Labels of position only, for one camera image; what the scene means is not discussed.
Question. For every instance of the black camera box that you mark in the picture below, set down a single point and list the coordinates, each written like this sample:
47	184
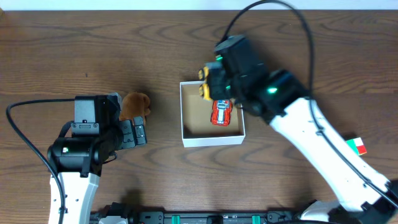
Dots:
95	114
241	60

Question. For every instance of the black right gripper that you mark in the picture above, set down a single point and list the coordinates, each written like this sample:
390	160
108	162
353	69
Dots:
214	82

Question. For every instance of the black right camera box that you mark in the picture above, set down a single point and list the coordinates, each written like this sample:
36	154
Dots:
241	60

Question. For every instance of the white cardboard box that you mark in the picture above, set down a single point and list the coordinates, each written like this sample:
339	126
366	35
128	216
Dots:
196	126

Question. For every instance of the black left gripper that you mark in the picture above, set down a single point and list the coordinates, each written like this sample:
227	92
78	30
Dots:
125	134

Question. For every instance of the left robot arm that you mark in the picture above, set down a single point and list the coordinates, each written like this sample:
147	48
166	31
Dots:
78	156

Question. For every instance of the colourful puzzle cube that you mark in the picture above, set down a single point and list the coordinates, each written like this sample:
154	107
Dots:
357	146

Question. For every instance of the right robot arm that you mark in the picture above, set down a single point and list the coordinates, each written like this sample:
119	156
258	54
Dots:
363	194

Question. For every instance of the red toy fire truck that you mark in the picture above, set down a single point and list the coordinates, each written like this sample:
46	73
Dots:
221	112

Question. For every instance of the black left camera box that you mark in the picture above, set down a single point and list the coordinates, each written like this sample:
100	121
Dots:
95	114

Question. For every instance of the brown plush toy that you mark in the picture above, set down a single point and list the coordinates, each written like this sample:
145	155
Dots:
135	104

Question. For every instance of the yellow toy dump truck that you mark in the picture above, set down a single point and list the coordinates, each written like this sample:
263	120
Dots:
204	89

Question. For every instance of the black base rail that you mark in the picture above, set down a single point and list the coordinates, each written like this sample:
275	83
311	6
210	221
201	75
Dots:
122	213

